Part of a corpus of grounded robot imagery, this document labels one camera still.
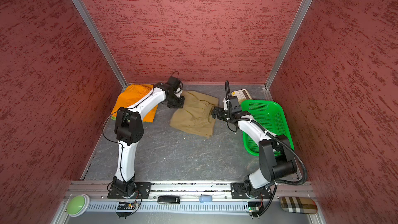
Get plaid patterned case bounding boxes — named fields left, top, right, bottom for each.
left=279, top=196, right=318, bottom=215

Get light blue small object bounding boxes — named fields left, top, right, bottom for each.
left=199, top=195, right=213, bottom=204

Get aluminium front rail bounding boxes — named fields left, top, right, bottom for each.
left=62, top=180, right=315, bottom=215

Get aluminium corner post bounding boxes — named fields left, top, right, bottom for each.
left=72, top=0, right=127, bottom=89
left=265, top=0, right=313, bottom=91

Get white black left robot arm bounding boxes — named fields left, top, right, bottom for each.
left=111, top=77, right=184, bottom=199

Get right aluminium corner post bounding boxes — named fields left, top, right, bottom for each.
left=265, top=0, right=313, bottom=91

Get orange shorts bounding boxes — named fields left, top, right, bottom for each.
left=112, top=84, right=153, bottom=117

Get green plastic laundry basket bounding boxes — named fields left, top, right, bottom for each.
left=241, top=100, right=294, bottom=150

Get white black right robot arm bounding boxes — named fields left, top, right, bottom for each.
left=211, top=107, right=297, bottom=197

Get cream desk calculator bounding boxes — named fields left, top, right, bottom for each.
left=231, top=89, right=252, bottom=105

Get black usb device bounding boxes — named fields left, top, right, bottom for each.
left=157, top=196, right=180, bottom=204

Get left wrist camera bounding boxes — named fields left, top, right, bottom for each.
left=167, top=76, right=183, bottom=94

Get black corrugated cable conduit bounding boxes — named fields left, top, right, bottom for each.
left=224, top=80, right=308, bottom=186

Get left circuit board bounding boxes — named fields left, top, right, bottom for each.
left=117, top=202, right=137, bottom=211

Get right circuit board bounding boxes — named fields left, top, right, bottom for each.
left=247, top=202, right=263, bottom=213

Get green round push button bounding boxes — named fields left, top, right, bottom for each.
left=66, top=194, right=90, bottom=217

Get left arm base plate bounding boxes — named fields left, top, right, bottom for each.
left=107, top=182, right=152, bottom=200

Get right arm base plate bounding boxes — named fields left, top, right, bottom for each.
left=230, top=181, right=271, bottom=199

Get khaki brown shorts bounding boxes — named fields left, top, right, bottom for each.
left=170, top=91, right=219, bottom=138

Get circuit board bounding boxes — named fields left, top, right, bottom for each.
left=117, top=202, right=137, bottom=211
left=247, top=202, right=263, bottom=213

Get left aluminium corner post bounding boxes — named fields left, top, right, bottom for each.
left=72, top=0, right=127, bottom=89

